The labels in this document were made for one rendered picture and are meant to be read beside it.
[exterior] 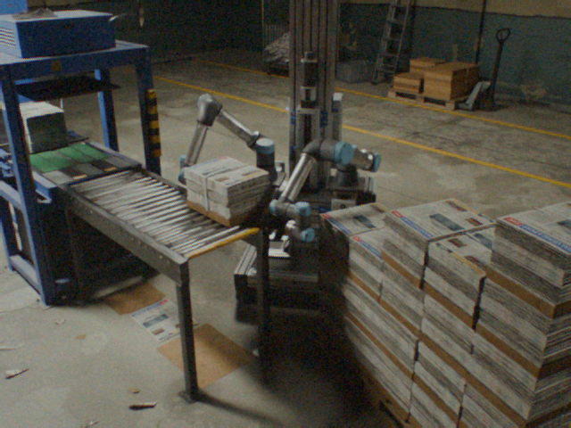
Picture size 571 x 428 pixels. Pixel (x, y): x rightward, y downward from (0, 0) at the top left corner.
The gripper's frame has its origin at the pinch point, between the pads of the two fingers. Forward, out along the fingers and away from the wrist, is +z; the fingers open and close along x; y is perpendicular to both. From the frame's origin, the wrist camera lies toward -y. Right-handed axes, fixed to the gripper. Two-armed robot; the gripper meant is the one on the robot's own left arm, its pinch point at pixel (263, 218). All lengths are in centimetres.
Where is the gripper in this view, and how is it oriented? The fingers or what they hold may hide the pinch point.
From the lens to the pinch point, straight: 306.2
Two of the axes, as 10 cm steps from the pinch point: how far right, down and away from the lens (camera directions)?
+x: -7.3, 2.8, -6.3
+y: 0.0, -9.1, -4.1
